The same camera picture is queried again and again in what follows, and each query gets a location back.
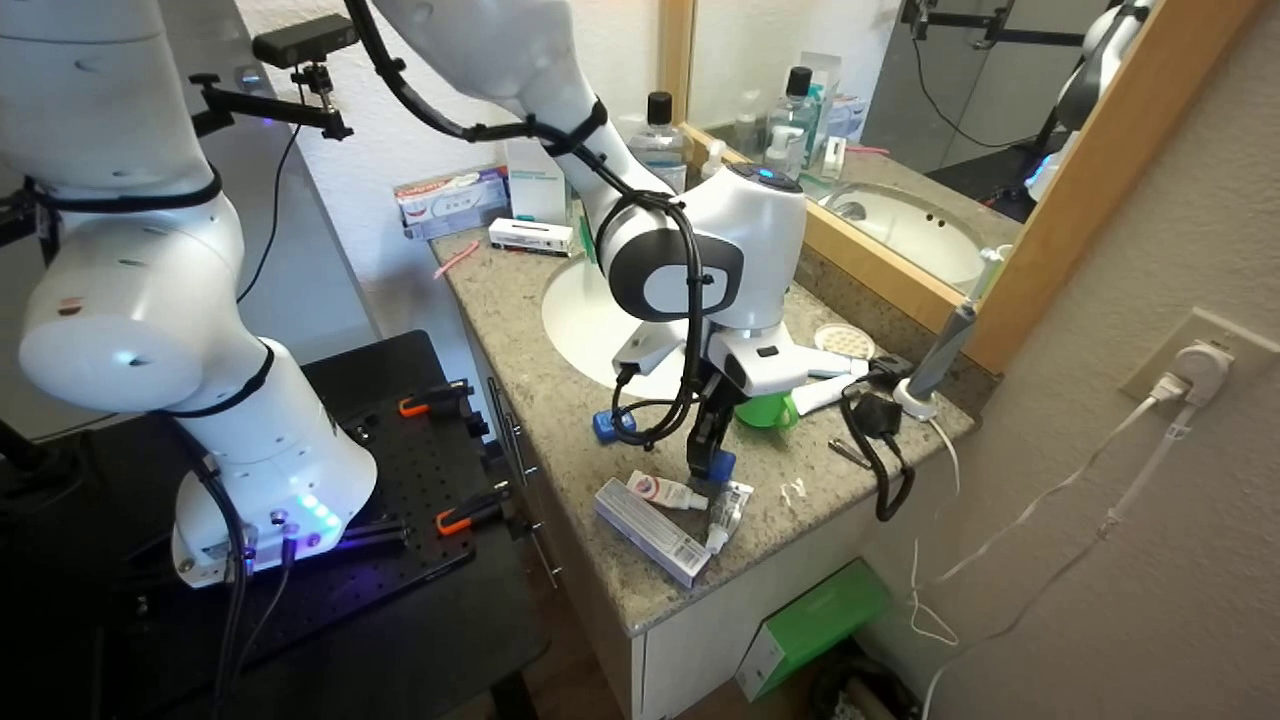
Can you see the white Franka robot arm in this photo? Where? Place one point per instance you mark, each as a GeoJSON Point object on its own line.
{"type": "Point", "coordinates": [122, 305]}

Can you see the small white flat box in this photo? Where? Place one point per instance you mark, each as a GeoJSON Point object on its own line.
{"type": "Point", "coordinates": [529, 239]}

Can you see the thin red stick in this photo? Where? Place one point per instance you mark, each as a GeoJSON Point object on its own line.
{"type": "Point", "coordinates": [456, 256]}

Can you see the round beige soap dish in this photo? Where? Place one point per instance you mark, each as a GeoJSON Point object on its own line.
{"type": "Point", "coordinates": [845, 341]}

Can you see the white wall outlet plate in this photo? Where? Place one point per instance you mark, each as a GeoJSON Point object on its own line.
{"type": "Point", "coordinates": [1247, 347]}

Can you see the small white red tube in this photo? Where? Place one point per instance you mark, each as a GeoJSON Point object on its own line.
{"type": "Point", "coordinates": [666, 493]}

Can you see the white oval sink basin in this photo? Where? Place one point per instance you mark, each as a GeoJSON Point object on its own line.
{"type": "Point", "coordinates": [573, 325]}

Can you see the large white plug adapter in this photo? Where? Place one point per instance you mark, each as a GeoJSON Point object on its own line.
{"type": "Point", "coordinates": [1207, 371]}

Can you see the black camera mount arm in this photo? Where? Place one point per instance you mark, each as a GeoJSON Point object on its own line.
{"type": "Point", "coordinates": [267, 105]}

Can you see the white blue toothpaste carton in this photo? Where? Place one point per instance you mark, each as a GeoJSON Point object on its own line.
{"type": "Point", "coordinates": [454, 203]}

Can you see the green cardboard box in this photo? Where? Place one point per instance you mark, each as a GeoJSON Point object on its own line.
{"type": "Point", "coordinates": [815, 624]}

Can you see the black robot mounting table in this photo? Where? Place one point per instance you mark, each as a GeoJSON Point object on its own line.
{"type": "Point", "coordinates": [413, 584]}

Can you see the small white plug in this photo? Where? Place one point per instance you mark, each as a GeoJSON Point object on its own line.
{"type": "Point", "coordinates": [1168, 395]}

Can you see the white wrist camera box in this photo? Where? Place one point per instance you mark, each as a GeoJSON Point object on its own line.
{"type": "Point", "coordinates": [647, 351]}

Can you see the green mug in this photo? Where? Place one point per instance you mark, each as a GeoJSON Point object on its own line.
{"type": "Point", "coordinates": [770, 412]}

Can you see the white vanity cabinet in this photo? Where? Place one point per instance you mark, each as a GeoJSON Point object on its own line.
{"type": "Point", "coordinates": [693, 652]}

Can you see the orange black clamp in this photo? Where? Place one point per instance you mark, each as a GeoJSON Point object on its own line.
{"type": "Point", "coordinates": [432, 403]}
{"type": "Point", "coordinates": [464, 515]}

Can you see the grey electric toothbrush on charger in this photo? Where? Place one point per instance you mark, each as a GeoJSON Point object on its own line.
{"type": "Point", "coordinates": [945, 352]}

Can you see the wall mirror glass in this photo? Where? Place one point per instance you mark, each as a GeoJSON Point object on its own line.
{"type": "Point", "coordinates": [933, 122]}

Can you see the tissue box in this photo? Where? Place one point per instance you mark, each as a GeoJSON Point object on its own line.
{"type": "Point", "coordinates": [536, 195]}

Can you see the black exterior camera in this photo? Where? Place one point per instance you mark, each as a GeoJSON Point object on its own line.
{"type": "Point", "coordinates": [305, 43]}

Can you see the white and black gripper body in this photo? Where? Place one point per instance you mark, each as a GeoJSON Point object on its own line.
{"type": "Point", "coordinates": [785, 364]}

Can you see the wooden mirror frame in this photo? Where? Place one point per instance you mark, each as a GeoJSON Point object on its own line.
{"type": "Point", "coordinates": [1122, 173]}

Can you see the crumpled silver toothpaste tube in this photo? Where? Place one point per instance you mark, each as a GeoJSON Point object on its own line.
{"type": "Point", "coordinates": [731, 515]}

